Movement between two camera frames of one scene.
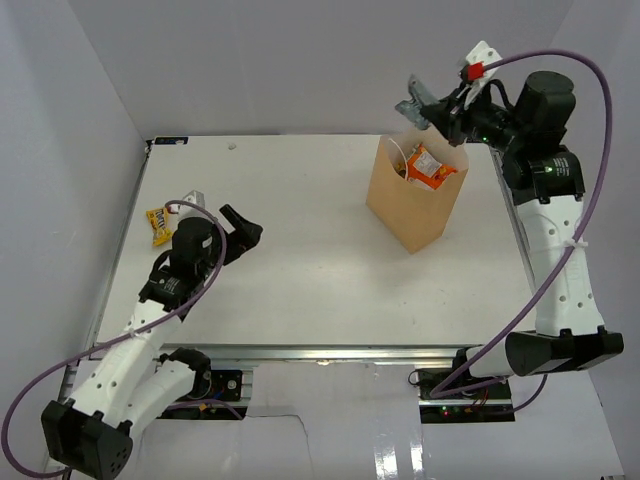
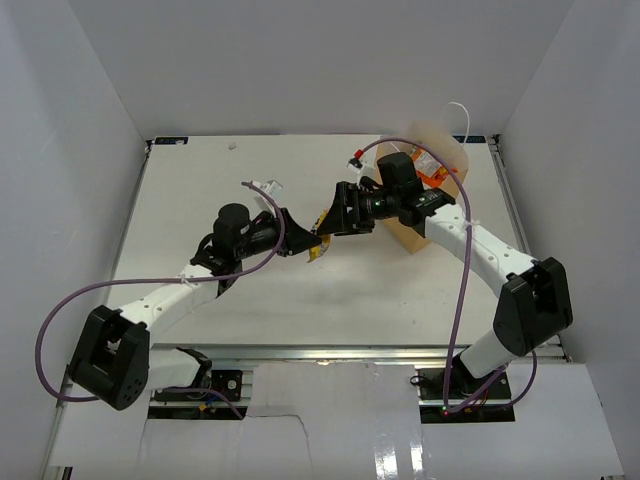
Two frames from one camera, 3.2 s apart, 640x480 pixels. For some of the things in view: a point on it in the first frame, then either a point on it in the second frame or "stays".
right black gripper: [450, 118] to [338, 221]
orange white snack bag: [426, 171] stays
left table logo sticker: [171, 141] stays
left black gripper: [244, 236] to [296, 238]
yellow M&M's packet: [158, 223] to [319, 250]
